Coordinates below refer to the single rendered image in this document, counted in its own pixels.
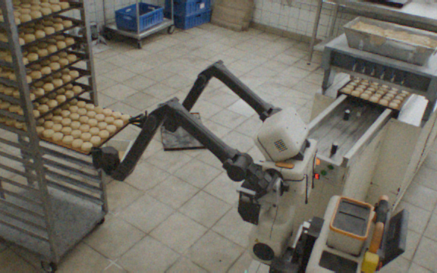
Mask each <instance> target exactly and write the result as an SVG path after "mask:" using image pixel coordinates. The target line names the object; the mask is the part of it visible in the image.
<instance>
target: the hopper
mask: <svg viewBox="0 0 437 273"><path fill-rule="evenodd" d="M351 25H352V26H351ZM357 25H358V26H362V27H370V28H372V29H374V30H392V31H394V33H395V34H402V35H403V36H409V37H412V36H410V35H413V34H414V35H417V36H421V37H428V38H430V39H431V40H432V41H433V42H437V34H435V33H430V32H426V31H422V30H417V29H414V28H410V27H402V26H398V25H395V24H389V23H386V22H382V21H379V20H373V19H370V18H367V17H358V18H356V19H354V20H352V21H351V22H350V23H348V24H345V25H344V26H343V30H344V33H345V36H346V38H347V42H348V45H349V47H351V48H354V49H359V50H361V51H365V52H372V53H375V54H377V55H382V56H385V57H388V58H393V59H396V60H399V61H403V62H407V63H410V64H417V65H420V66H423V65H424V64H425V63H426V61H427V60H428V59H429V58H430V57H431V55H432V54H434V53H435V51H436V50H437V49H432V48H429V47H426V46H423V45H417V44H414V43H411V42H405V41H403V40H399V39H394V38H388V37H384V36H380V35H376V34H373V33H368V32H364V31H362V30H356V29H354V28H355V27H356V26H357Z"/></svg>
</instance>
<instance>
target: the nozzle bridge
mask: <svg viewBox="0 0 437 273"><path fill-rule="evenodd" d="M356 58H357V66H356V70H355V71H352V68H353V63H354V60H355V59H356ZM366 60H367V61H366ZM365 61H366V68H365V71H364V74H362V73H361V69H362V67H363V64H364V62H365ZM375 63H376V65H375V66H376V68H375V69H376V70H375V73H374V76H373V77H371V76H370V74H371V70H372V68H373V65H374V64H375ZM385 66H386V67H385ZM384 67H385V76H384V78H383V79H381V78H380V77H381V73H382V70H383V68H384ZM321 68H323V69H325V72H324V75H323V79H322V86H321V87H322V88H324V89H327V88H328V87H330V86H331V85H332V84H333V83H334V79H335V72H336V71H340V72H342V73H345V74H349V75H352V76H355V77H358V78H361V79H364V80H368V81H373V82H376V83H380V84H383V85H386V86H390V87H392V88H395V89H399V90H402V91H405V92H408V93H412V94H414V95H418V96H424V97H425V98H424V99H426V100H428V102H427V104H426V107H425V110H424V112H423V116H422V118H421V120H424V121H428V120H429V119H430V118H431V116H432V114H433V112H434V109H435V106H436V103H437V56H436V55H431V57H430V58H429V59H428V60H427V61H426V63H425V64H424V65H423V66H420V65H417V64H410V63H407V62H403V61H399V60H396V59H393V58H388V57H385V56H382V55H377V54H375V53H372V52H365V51H361V50H359V49H354V48H351V47H349V45H348V42H347V38H346V36H345V33H343V34H341V35H340V36H338V37H337V38H335V39H334V40H332V41H331V42H330V43H328V44H326V45H325V48H324V52H323V57H322V63H321ZM395 69H397V70H396V71H395ZM394 71H395V72H396V73H395V78H394V81H393V82H391V81H390V79H391V75H392V74H393V72H394ZM406 71H407V73H406V78H405V81H404V84H403V85H401V84H400V82H401V78H402V77H403V75H404V73H405V72H406Z"/></svg>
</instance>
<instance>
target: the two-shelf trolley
mask: <svg viewBox="0 0 437 273"><path fill-rule="evenodd" d="M102 4H103V15H104V24H105V30H104V31H105V32H104V33H105V38H106V39H107V40H110V39H112V33H110V32H109V31H112V32H114V33H117V34H120V35H123V36H129V37H131V38H135V39H137V45H138V49H142V46H143V44H142V42H141V41H142V40H141V39H142V38H144V37H146V36H148V35H149V34H152V33H154V32H156V31H158V30H161V29H163V28H165V27H167V26H169V25H171V26H170V27H169V28H168V33H169V34H172V33H173V31H174V24H173V0H171V20H169V19H165V18H163V21H162V22H160V23H158V24H155V25H153V26H151V27H149V28H146V29H145V30H143V31H141V32H140V16H139V14H138V0H136V9H137V31H134V30H129V29H126V28H123V27H118V26H117V25H116V22H115V23H113V24H109V25H107V26H106V18H105V0H102Z"/></svg>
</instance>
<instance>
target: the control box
mask: <svg viewBox="0 0 437 273"><path fill-rule="evenodd" d="M316 159H318V160H319V164H316V167H315V169H314V177H316V176H317V175H318V176H317V179H318V180H321V181H323V182H325V183H327V184H330V185H332V186H334V185H335V184H336V182H337V179H338V174H339V171H340V168H341V163H340V162H337V161H335V160H332V159H330V158H327V157H325V156H323V155H320V154H318V153H316ZM328 165H332V166H333V167H334V169H333V170H329V169H328ZM320 171H325V172H326V174H325V175H321V174H320Z"/></svg>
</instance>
